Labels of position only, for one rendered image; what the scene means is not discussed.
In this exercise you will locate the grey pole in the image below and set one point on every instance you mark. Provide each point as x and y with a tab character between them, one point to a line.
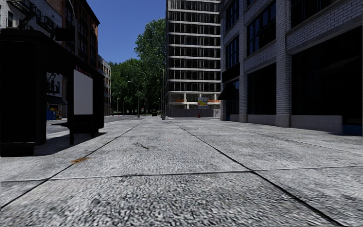
163	96

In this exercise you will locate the dark bin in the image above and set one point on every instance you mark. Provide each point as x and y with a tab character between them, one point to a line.
154	113

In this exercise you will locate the grey street lamp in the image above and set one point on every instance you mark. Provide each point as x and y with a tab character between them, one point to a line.
137	99
117	105

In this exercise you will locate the trees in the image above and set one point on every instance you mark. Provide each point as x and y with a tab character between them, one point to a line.
144	71

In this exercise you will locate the pale concrete building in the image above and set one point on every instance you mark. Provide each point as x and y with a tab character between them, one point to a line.
193	56

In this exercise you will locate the grey concrete building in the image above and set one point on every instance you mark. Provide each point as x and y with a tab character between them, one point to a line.
107	85

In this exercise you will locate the grey brick building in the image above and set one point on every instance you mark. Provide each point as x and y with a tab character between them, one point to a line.
283	71

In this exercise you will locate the red brick building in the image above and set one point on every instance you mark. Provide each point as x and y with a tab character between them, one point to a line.
82	34

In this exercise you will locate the black bus shelter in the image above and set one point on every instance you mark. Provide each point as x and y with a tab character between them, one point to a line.
22	93

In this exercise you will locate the white brick building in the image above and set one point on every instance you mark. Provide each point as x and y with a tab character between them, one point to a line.
17	14

